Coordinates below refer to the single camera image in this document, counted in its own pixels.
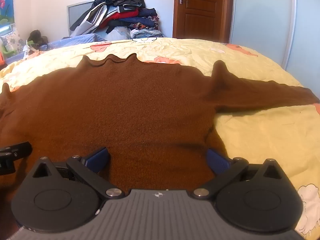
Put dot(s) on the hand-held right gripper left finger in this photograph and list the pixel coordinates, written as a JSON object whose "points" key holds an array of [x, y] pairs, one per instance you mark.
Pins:
{"points": [[98, 158]]}

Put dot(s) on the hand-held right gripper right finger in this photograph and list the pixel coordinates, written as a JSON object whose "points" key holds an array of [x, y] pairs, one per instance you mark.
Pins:
{"points": [[217, 161]]}

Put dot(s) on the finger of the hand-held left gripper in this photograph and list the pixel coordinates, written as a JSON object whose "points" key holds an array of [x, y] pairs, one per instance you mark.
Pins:
{"points": [[15, 152]]}

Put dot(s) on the brown knitted sweater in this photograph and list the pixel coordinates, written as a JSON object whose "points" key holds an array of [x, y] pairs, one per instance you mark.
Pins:
{"points": [[150, 110]]}

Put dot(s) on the pile of clothes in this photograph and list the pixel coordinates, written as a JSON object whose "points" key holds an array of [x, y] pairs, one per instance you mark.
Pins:
{"points": [[120, 10]]}

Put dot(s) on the yellow printed blanket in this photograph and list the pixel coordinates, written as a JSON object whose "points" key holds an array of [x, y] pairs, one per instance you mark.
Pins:
{"points": [[262, 135]]}

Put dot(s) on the green plastic object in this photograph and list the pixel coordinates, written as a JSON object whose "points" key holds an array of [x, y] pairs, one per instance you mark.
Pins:
{"points": [[8, 50]]}

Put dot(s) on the small white figurine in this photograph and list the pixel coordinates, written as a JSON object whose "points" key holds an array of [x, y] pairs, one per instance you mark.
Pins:
{"points": [[27, 50]]}

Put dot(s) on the grey patterned pillow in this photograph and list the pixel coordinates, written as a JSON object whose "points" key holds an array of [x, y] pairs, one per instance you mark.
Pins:
{"points": [[12, 40]]}

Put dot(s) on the dark stuffed toy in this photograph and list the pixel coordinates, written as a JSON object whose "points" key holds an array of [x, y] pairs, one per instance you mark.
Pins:
{"points": [[36, 37]]}

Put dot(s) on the grey flat panel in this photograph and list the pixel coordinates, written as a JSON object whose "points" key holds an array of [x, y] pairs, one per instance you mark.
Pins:
{"points": [[75, 12]]}

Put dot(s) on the brown wooden door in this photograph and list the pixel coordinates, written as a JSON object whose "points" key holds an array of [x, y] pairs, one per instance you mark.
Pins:
{"points": [[200, 12]]}

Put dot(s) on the wall poster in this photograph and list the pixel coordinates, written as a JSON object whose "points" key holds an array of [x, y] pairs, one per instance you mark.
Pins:
{"points": [[6, 7]]}

